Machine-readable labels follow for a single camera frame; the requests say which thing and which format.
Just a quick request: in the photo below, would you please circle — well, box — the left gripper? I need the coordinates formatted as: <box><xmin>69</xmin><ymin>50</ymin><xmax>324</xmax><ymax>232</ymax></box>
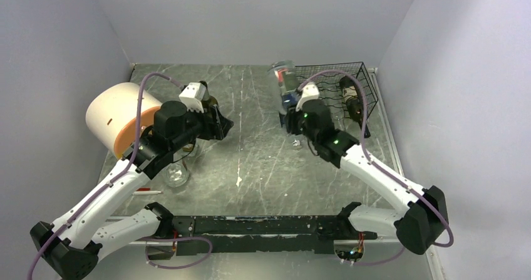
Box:
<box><xmin>170</xmin><ymin>101</ymin><xmax>234</xmax><ymax>152</ymax></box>

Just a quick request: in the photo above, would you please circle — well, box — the clear bottle with label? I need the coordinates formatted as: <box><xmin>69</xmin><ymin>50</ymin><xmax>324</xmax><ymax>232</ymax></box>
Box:
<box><xmin>180</xmin><ymin>140</ymin><xmax>199</xmax><ymax>157</ymax></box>

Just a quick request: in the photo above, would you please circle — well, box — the dark green wine bottle front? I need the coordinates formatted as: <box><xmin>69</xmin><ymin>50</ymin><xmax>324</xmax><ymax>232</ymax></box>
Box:
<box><xmin>339</xmin><ymin>76</ymin><xmax>363</xmax><ymax>128</ymax></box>

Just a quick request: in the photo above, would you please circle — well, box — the dark green wine bottle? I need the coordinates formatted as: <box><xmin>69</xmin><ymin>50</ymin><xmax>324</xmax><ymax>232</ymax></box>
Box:
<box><xmin>200</xmin><ymin>81</ymin><xmax>219</xmax><ymax>114</ymax></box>
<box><xmin>339</xmin><ymin>76</ymin><xmax>363</xmax><ymax>128</ymax></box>

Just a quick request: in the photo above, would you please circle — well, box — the clear slim glass bottle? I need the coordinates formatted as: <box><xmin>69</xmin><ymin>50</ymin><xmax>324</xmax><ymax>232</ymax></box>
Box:
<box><xmin>335</xmin><ymin>110</ymin><xmax>346</xmax><ymax>130</ymax></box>

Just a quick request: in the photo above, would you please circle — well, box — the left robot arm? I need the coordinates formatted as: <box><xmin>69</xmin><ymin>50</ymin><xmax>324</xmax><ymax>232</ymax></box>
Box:
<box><xmin>30</xmin><ymin>101</ymin><xmax>233</xmax><ymax>279</ymax></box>

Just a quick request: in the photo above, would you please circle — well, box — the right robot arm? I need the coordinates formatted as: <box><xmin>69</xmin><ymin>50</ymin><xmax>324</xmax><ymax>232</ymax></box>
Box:
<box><xmin>285</xmin><ymin>100</ymin><xmax>449</xmax><ymax>255</ymax></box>

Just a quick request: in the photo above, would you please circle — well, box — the clear round bottle white cap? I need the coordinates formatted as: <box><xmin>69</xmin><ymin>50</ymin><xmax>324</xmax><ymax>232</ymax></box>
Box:
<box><xmin>161</xmin><ymin>161</ymin><xmax>190</xmax><ymax>188</ymax></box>

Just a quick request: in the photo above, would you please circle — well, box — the white pen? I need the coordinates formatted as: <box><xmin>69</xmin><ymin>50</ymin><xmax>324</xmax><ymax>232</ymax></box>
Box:
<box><xmin>132</xmin><ymin>190</ymin><xmax>163</xmax><ymax>195</ymax></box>

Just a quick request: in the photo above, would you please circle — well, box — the white and orange drum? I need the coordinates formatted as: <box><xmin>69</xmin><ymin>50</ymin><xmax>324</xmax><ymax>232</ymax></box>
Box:
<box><xmin>85</xmin><ymin>82</ymin><xmax>140</xmax><ymax>158</ymax></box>

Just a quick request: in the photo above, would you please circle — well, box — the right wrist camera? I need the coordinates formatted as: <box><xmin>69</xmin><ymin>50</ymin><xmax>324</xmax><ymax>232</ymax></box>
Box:
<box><xmin>296</xmin><ymin>82</ymin><xmax>319</xmax><ymax>111</ymax></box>

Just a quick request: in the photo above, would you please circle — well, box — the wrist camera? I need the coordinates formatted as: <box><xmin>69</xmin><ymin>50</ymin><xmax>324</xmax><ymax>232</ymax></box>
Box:
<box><xmin>179</xmin><ymin>82</ymin><xmax>207</xmax><ymax>113</ymax></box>
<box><xmin>296</xmin><ymin>82</ymin><xmax>319</xmax><ymax>111</ymax></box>

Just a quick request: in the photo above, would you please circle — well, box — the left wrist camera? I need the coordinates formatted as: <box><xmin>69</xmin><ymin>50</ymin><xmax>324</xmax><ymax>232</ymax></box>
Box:
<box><xmin>179</xmin><ymin>82</ymin><xmax>207</xmax><ymax>113</ymax></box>

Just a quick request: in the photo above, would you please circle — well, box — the black wire wine rack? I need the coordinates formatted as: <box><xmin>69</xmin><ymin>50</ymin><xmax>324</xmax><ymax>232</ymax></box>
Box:
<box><xmin>295</xmin><ymin>61</ymin><xmax>378</xmax><ymax>117</ymax></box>

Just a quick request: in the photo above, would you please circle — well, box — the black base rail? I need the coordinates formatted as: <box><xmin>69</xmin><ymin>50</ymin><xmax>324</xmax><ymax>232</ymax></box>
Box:
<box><xmin>151</xmin><ymin>215</ymin><xmax>377</xmax><ymax>256</ymax></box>

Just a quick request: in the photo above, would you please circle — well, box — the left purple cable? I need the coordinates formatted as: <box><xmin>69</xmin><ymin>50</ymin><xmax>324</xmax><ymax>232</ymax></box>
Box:
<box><xmin>26</xmin><ymin>72</ymin><xmax>185</xmax><ymax>280</ymax></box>

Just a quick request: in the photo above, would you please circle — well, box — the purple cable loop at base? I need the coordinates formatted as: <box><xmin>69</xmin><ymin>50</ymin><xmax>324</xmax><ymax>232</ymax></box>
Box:
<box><xmin>145</xmin><ymin>236</ymin><xmax>214</xmax><ymax>270</ymax></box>

